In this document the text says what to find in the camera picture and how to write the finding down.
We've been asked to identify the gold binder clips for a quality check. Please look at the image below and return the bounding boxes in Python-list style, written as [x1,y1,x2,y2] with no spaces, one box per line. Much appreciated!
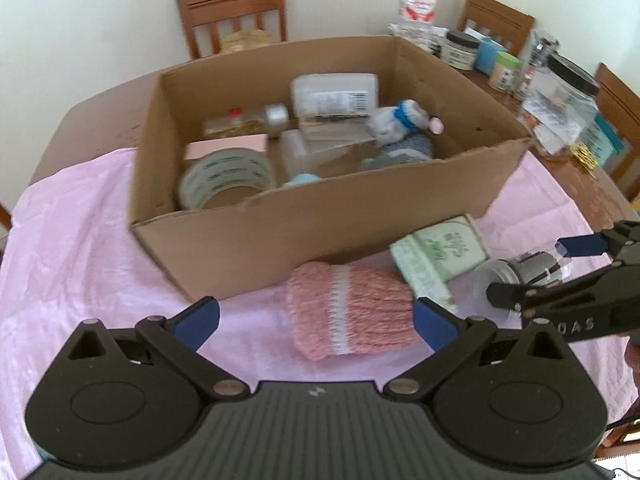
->
[567,142,599,169]

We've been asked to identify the spice bottle red cap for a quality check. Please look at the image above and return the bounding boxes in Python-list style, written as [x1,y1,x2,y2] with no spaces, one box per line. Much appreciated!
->
[202,104,291,139]

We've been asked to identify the light blue round object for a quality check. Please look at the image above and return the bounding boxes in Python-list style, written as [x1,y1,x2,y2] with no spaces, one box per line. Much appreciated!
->
[282,173,322,189]

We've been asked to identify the blue box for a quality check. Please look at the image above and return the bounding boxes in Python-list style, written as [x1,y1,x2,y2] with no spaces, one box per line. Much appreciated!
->
[474,39,508,75]

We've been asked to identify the white blue soft toy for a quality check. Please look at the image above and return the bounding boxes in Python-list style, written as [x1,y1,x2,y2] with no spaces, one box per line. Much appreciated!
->
[367,100,444,144]

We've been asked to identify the small jar black lid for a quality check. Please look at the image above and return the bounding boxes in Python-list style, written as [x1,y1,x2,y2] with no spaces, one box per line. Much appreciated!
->
[441,30,482,68]

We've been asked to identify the blue grey sock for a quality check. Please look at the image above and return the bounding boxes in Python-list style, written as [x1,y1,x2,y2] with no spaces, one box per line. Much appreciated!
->
[360,135,433,172]

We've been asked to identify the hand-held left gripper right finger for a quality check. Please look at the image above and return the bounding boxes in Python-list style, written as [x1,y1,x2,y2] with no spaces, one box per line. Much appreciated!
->
[385,297,564,402]

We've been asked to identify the green tissue pack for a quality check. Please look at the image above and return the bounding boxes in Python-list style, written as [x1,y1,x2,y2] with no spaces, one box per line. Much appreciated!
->
[390,215,488,311]

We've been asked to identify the clear packing tape roll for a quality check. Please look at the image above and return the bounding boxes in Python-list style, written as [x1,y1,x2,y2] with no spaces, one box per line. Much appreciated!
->
[177,149,276,211]

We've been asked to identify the pink flat box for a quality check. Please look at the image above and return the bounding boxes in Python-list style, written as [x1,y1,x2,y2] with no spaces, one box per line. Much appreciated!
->
[184,135,268,166]

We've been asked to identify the clear jar of pens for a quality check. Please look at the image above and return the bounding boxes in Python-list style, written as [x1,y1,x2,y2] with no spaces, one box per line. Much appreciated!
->
[520,30,561,86]

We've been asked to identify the small clear jar silver lid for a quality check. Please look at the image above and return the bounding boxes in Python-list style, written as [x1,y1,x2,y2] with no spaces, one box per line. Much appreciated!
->
[470,250,573,321]

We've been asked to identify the brown cardboard box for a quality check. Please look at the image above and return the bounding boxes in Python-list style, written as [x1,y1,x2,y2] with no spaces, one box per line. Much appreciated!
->
[129,35,533,303]

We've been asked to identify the pink knitted sock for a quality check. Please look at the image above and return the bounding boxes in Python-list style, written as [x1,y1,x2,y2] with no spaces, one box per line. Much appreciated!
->
[286,261,416,361]

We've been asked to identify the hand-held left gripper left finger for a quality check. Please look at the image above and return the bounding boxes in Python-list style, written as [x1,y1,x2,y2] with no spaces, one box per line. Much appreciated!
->
[67,296,248,402]

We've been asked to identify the teal box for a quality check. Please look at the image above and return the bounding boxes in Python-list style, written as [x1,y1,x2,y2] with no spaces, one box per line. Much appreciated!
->
[582,112,626,168]

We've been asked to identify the pink cloth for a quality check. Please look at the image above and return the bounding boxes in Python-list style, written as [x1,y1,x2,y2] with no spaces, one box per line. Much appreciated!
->
[0,145,638,478]

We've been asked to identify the white plastic container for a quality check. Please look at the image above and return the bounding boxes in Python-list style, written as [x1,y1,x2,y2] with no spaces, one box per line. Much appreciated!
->
[291,73,379,120]

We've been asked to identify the large clear plastic jar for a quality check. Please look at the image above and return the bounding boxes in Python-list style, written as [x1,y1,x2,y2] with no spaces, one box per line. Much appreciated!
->
[279,127,378,183]

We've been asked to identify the small red label bottle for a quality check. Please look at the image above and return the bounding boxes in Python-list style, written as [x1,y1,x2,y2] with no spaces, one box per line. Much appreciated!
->
[512,70,536,102]

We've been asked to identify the clear water bottle red label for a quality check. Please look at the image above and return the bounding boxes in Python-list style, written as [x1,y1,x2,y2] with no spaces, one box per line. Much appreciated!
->
[390,0,438,51]

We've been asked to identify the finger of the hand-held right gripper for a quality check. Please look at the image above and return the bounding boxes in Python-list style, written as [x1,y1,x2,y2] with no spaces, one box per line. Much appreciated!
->
[486,257,640,313]
[555,220,640,261]

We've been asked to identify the large glass jar black lid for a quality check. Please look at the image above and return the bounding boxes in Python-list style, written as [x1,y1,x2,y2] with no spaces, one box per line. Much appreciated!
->
[522,54,600,156]

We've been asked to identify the green lid container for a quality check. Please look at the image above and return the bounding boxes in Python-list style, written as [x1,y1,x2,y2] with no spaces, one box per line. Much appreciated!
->
[487,52,521,92]

